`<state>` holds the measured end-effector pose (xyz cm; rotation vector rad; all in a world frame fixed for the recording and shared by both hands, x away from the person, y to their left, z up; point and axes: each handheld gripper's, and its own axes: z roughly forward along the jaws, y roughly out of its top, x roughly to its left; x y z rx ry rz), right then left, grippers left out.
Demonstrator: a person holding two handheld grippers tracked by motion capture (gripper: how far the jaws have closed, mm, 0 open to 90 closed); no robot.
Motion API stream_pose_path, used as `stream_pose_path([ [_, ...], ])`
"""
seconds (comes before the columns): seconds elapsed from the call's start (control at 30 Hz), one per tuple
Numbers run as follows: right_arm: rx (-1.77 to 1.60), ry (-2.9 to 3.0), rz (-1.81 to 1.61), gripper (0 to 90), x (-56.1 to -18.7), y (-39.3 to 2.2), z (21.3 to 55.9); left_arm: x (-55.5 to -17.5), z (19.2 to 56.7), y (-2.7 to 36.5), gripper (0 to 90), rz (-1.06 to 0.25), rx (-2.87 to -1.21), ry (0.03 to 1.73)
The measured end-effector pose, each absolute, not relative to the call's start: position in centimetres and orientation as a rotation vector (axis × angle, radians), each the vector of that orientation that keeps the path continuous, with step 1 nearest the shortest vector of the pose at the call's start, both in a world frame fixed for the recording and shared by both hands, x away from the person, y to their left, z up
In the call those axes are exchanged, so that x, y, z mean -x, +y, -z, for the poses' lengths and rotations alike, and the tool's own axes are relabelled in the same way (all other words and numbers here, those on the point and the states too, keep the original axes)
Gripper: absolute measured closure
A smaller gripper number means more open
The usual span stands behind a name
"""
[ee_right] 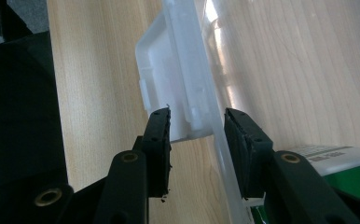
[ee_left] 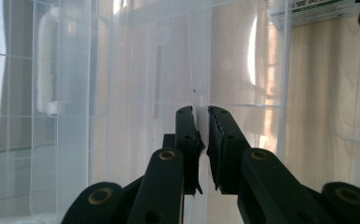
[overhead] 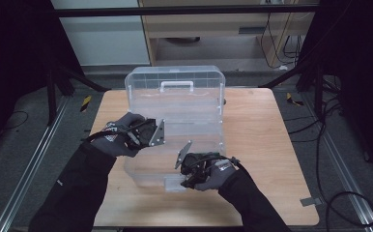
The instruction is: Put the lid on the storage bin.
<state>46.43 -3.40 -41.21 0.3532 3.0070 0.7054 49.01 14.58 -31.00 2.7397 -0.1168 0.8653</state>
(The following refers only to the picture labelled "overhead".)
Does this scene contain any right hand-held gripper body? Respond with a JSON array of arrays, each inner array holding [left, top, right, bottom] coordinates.
[[173, 139, 222, 189]]

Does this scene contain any person's left hand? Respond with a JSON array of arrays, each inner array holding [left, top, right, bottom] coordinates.
[[90, 111, 148, 159]]

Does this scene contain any person's right hand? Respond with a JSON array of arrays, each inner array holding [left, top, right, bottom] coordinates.
[[192, 158, 241, 192]]

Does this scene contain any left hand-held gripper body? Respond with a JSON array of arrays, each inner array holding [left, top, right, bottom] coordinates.
[[127, 118, 167, 152]]

